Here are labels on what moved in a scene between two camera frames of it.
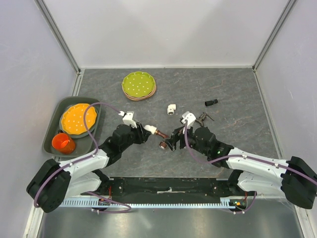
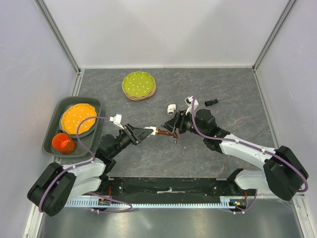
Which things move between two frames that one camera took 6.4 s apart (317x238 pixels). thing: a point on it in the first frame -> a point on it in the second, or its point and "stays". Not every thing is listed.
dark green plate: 79,136 stays
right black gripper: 172,142 -> 180,118
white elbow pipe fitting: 151,128 stays
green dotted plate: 138,84 stays
